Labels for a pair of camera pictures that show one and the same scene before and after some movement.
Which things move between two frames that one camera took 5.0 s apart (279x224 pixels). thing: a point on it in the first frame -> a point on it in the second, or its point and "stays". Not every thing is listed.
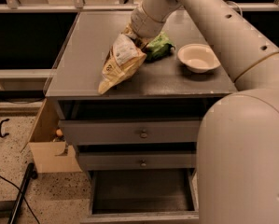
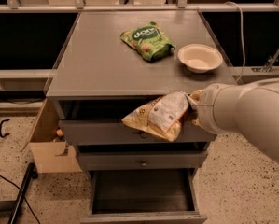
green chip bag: (160, 48) stays
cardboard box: (49, 156) stays
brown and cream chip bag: (124, 57) -> (163, 116)
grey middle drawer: (103, 161) stays
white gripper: (144, 24) -> (206, 107)
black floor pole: (31, 174) stays
